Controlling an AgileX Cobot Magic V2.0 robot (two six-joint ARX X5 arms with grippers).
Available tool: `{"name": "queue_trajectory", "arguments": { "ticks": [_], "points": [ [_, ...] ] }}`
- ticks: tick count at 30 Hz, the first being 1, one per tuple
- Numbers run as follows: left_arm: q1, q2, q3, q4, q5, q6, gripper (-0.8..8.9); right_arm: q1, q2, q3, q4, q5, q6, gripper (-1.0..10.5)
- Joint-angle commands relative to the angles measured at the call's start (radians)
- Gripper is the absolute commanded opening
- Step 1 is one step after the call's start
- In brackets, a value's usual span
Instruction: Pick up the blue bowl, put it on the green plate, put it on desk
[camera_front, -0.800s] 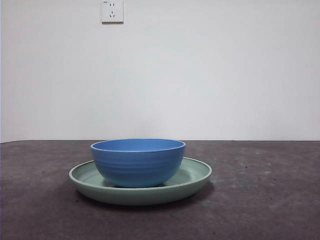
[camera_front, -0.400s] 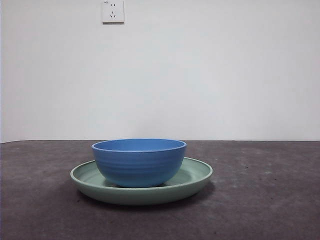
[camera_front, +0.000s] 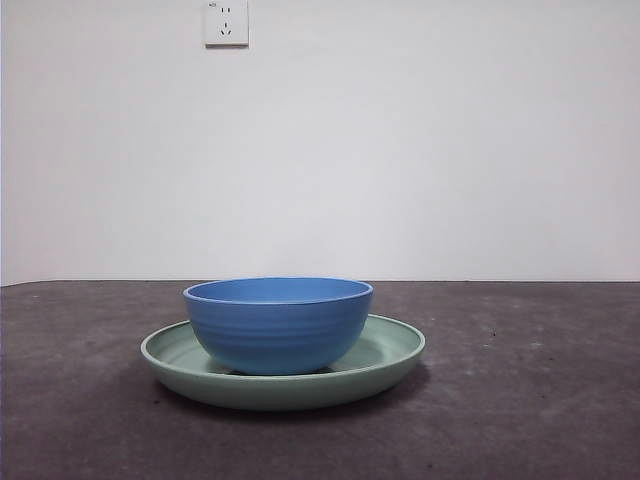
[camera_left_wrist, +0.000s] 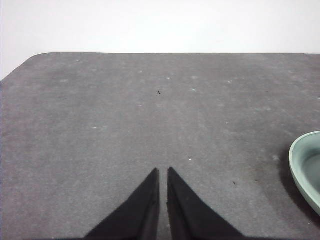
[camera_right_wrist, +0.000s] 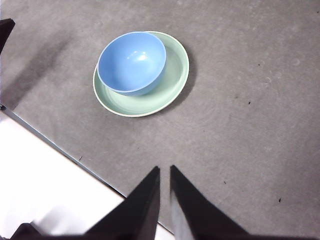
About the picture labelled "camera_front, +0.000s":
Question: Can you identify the blue ribbed bowl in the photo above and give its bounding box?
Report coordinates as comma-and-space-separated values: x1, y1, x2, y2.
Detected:
182, 276, 375, 376

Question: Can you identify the green round plate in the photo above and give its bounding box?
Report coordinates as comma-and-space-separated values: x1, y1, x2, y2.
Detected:
139, 314, 427, 412

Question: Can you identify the white wall socket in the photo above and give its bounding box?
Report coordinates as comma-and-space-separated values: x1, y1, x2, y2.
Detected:
204, 0, 250, 49

